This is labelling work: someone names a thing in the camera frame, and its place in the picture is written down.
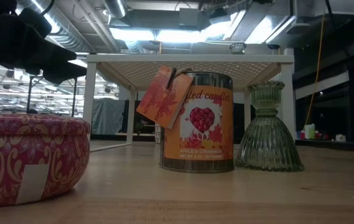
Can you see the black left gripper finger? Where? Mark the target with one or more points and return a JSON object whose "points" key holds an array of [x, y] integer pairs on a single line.
{"points": [[68, 74], [33, 46]]}

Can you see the pink floral candle tin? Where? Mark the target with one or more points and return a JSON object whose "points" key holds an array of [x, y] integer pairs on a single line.
{"points": [[24, 140]]}

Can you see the orange candle can with tag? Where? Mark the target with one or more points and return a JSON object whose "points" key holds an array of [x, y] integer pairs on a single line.
{"points": [[201, 149]]}

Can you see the green ribbed glass vase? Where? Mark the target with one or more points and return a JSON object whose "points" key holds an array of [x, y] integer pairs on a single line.
{"points": [[237, 48], [268, 140]]}

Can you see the white perforated metal shelf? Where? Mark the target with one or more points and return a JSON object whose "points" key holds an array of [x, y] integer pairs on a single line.
{"points": [[189, 58]]}

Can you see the grey covered equipment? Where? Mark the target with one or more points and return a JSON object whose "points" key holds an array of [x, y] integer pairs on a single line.
{"points": [[106, 116]]}

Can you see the fluorescent ceiling light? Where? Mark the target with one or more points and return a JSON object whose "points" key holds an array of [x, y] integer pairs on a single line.
{"points": [[176, 35]]}

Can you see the white green bottle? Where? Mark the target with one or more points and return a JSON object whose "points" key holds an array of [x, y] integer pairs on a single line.
{"points": [[309, 131]]}

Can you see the black metal stand frame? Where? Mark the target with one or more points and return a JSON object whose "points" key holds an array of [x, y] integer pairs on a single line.
{"points": [[29, 93]]}

